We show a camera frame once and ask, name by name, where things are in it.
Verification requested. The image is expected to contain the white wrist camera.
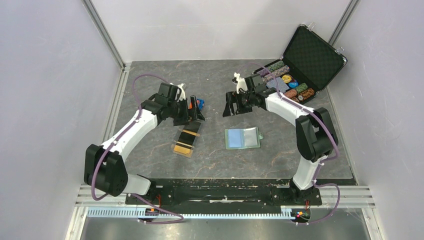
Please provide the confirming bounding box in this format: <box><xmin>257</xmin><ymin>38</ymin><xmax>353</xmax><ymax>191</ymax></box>
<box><xmin>231</xmin><ymin>72</ymin><xmax>248</xmax><ymax>94</ymax></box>
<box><xmin>175</xmin><ymin>83</ymin><xmax>187</xmax><ymax>102</ymax></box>

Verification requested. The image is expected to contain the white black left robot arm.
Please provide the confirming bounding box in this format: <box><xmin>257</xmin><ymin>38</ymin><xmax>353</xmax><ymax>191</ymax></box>
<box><xmin>83</xmin><ymin>83</ymin><xmax>205</xmax><ymax>204</ymax></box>

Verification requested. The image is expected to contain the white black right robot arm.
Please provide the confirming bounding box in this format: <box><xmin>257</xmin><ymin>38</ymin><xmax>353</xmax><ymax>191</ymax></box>
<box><xmin>222</xmin><ymin>72</ymin><xmax>338</xmax><ymax>204</ymax></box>

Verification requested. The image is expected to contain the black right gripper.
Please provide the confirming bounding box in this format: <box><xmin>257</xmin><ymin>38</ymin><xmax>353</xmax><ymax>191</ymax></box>
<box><xmin>223</xmin><ymin>90</ymin><xmax>255</xmax><ymax>117</ymax></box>

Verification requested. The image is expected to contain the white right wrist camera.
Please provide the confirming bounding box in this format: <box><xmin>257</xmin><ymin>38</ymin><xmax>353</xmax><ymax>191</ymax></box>
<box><xmin>231</xmin><ymin>72</ymin><xmax>248</xmax><ymax>94</ymax></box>

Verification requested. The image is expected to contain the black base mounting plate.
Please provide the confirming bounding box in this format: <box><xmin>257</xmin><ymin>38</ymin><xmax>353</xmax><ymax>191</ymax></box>
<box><xmin>143</xmin><ymin>178</ymin><xmax>323</xmax><ymax>214</ymax></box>

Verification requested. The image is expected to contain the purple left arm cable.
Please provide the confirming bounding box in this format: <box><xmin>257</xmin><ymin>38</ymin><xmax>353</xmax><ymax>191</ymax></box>
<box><xmin>90</xmin><ymin>74</ymin><xmax>185</xmax><ymax>225</ymax></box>

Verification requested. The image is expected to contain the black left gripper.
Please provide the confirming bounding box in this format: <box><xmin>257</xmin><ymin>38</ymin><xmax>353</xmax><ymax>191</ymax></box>
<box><xmin>168</xmin><ymin>95</ymin><xmax>205</xmax><ymax>127</ymax></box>

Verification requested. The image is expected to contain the blue orange card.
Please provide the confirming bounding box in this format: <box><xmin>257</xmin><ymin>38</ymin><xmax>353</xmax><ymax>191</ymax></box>
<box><xmin>188</xmin><ymin>98</ymin><xmax>205</xmax><ymax>110</ymax></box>

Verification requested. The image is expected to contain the green card holder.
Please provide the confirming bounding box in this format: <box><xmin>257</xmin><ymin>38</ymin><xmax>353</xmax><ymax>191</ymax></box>
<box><xmin>224</xmin><ymin>127</ymin><xmax>264</xmax><ymax>150</ymax></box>

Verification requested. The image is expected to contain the black poker chip case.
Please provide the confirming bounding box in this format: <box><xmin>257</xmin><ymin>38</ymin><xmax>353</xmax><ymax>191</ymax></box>
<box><xmin>265</xmin><ymin>24</ymin><xmax>348</xmax><ymax>94</ymax></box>

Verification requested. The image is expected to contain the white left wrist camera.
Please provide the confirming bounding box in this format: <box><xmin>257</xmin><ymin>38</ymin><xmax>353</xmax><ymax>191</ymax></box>
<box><xmin>175</xmin><ymin>83</ymin><xmax>187</xmax><ymax>102</ymax></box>

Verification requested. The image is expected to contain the clear tray with cards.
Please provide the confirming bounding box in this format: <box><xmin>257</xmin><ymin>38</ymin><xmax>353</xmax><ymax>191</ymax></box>
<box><xmin>171</xmin><ymin>121</ymin><xmax>202</xmax><ymax>158</ymax></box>

